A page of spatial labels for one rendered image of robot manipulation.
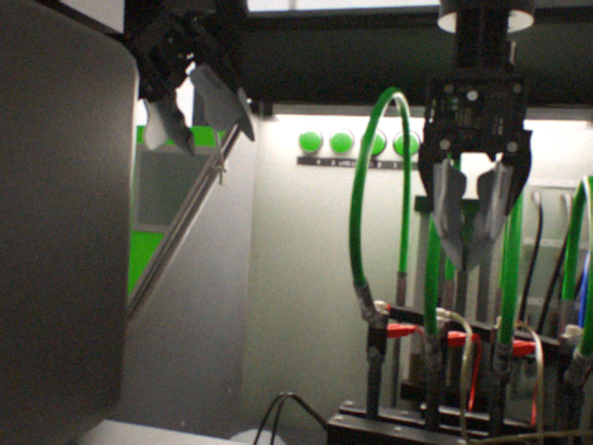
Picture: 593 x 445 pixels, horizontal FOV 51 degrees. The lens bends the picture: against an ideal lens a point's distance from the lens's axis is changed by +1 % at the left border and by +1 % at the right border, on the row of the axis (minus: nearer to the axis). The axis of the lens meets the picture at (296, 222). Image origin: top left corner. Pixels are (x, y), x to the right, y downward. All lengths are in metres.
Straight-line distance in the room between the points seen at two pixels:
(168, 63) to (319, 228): 0.66
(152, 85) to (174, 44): 0.05
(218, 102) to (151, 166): 3.22
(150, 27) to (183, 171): 3.15
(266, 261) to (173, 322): 0.30
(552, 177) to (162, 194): 2.91
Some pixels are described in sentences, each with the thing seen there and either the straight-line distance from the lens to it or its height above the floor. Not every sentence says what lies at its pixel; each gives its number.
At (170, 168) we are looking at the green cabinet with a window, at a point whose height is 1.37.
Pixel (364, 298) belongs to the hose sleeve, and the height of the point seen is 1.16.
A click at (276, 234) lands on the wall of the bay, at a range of 1.18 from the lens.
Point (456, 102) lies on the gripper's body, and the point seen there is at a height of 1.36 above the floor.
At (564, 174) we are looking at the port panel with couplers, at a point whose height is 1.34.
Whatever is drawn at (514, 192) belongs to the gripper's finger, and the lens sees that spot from 0.53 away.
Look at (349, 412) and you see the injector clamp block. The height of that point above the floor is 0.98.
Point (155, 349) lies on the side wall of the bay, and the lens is 0.92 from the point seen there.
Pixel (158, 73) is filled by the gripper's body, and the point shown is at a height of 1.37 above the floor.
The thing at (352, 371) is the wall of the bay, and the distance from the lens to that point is 1.17.
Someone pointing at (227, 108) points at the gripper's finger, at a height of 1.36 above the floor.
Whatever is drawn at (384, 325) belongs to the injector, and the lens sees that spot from 0.84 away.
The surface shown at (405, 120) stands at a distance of 0.94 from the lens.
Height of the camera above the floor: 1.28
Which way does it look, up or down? 3 degrees down
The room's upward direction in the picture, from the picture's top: 4 degrees clockwise
